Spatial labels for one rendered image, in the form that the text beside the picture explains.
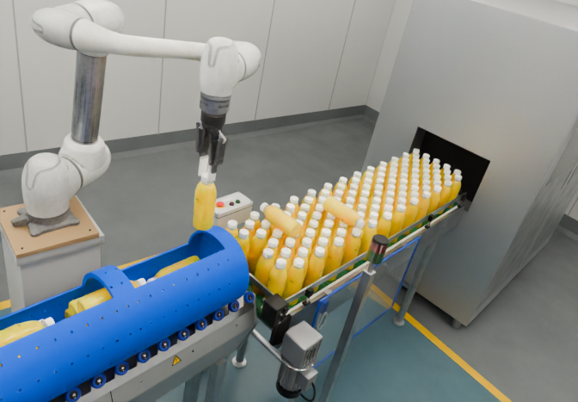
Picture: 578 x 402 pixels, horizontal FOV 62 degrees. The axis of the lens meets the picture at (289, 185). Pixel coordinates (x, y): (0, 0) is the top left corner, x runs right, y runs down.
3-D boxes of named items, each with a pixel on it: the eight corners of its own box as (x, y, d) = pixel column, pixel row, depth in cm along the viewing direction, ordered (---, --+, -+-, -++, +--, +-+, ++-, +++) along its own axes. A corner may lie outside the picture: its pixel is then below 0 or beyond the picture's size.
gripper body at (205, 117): (195, 106, 144) (193, 134, 148) (212, 117, 139) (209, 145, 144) (215, 103, 149) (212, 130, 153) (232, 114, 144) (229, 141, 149)
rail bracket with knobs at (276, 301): (255, 316, 184) (260, 296, 179) (269, 308, 189) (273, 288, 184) (273, 332, 179) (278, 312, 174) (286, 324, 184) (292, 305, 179)
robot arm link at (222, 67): (224, 102, 136) (243, 89, 147) (230, 46, 128) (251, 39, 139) (190, 90, 138) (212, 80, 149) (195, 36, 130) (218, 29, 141)
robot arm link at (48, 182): (14, 208, 183) (7, 159, 171) (50, 187, 198) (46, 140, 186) (48, 224, 180) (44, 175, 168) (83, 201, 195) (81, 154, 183)
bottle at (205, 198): (205, 216, 170) (209, 171, 160) (217, 226, 166) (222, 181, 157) (188, 223, 165) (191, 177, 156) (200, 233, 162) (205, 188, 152)
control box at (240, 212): (201, 221, 212) (203, 202, 207) (236, 209, 226) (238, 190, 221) (215, 233, 207) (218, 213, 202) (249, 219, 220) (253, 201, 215)
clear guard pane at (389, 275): (296, 380, 216) (320, 301, 192) (390, 306, 269) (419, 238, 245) (297, 380, 215) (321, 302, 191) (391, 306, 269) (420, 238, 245)
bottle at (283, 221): (286, 236, 193) (256, 213, 204) (294, 239, 199) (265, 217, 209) (297, 221, 193) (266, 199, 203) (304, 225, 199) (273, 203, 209)
